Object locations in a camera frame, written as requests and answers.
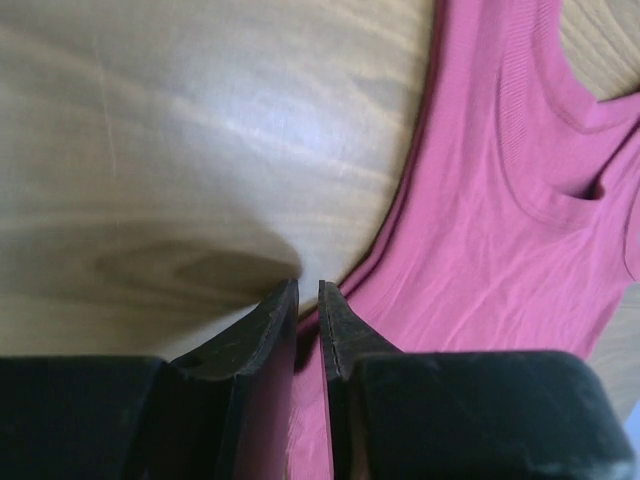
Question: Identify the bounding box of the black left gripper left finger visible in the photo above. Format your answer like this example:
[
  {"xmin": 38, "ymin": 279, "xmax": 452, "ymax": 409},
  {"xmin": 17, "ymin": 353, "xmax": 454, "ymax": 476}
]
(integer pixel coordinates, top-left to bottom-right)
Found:
[{"xmin": 1, "ymin": 279, "xmax": 298, "ymax": 479}]

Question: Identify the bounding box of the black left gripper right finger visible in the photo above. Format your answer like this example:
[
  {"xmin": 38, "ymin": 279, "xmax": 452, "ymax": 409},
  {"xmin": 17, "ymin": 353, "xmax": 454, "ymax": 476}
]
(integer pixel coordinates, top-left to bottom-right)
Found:
[{"xmin": 318, "ymin": 282, "xmax": 638, "ymax": 479}]

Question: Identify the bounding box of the red tank top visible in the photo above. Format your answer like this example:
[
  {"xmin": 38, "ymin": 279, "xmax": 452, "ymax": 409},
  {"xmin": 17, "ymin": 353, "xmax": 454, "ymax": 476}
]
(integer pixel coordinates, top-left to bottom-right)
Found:
[{"xmin": 284, "ymin": 0, "xmax": 640, "ymax": 480}]

